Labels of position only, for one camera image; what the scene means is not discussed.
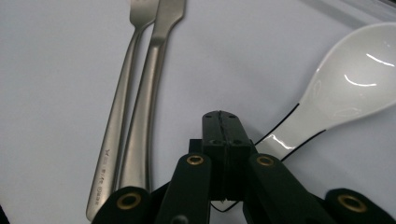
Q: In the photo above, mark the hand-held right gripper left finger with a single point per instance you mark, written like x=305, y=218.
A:
x=216, y=149

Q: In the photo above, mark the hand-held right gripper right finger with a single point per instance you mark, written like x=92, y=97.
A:
x=235, y=149

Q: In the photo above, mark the steel table knife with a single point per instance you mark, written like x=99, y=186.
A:
x=146, y=102

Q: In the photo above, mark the steel fork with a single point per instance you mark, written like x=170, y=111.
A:
x=120, y=102

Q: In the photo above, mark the white ceramic spoon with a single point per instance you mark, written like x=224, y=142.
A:
x=351, y=71

